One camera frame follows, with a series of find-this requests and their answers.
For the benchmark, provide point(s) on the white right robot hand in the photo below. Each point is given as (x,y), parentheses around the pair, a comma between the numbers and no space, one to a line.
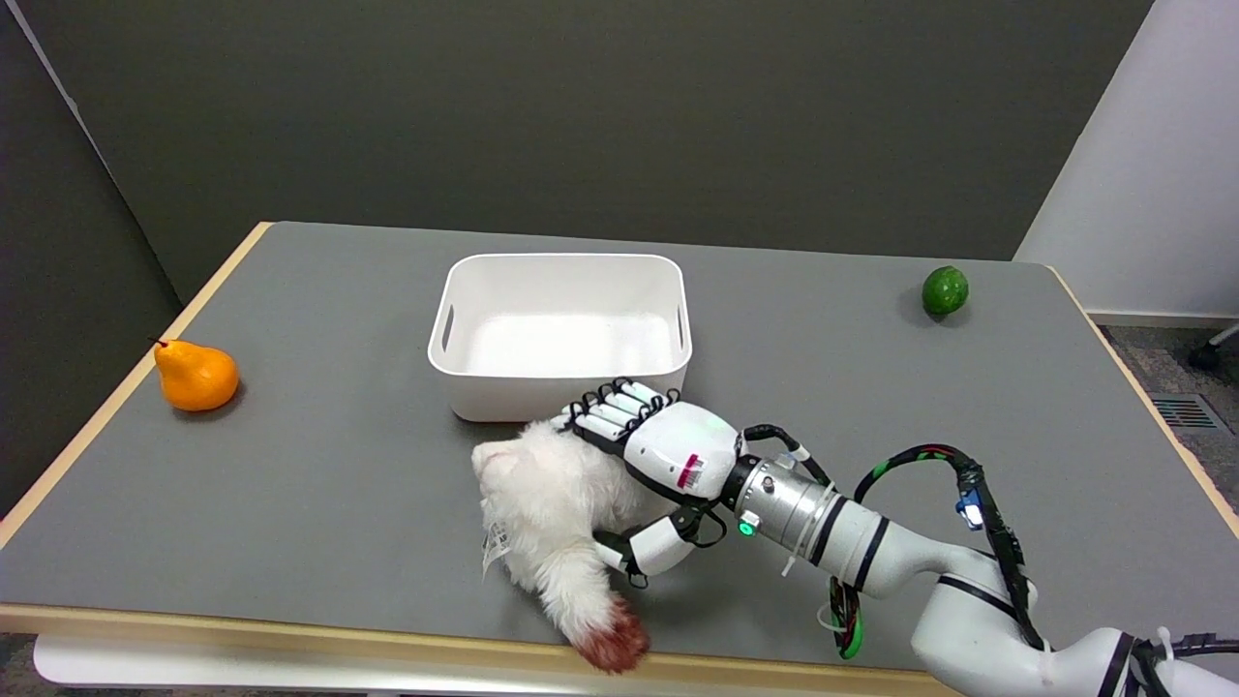
(682,455)

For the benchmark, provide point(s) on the white fluffy plush eraser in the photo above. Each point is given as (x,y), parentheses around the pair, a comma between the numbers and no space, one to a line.
(552,503)

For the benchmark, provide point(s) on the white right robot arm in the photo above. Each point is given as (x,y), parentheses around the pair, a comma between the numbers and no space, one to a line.
(871,547)

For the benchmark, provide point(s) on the white plastic storage bin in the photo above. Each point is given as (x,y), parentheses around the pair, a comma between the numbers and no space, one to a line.
(559,334)

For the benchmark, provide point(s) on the green toy avocado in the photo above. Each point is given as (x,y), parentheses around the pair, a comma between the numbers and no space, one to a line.
(945,290)

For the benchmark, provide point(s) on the orange toy pear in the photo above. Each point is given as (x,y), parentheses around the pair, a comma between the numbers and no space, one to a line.
(196,376)

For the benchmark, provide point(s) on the floor vent grille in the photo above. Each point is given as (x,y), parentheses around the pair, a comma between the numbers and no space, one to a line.
(1186,413)

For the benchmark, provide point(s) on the black chair caster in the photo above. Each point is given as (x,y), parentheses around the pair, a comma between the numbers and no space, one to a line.
(1208,353)

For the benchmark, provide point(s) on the white table frame bar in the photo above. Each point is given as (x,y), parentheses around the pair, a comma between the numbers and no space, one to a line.
(194,668)

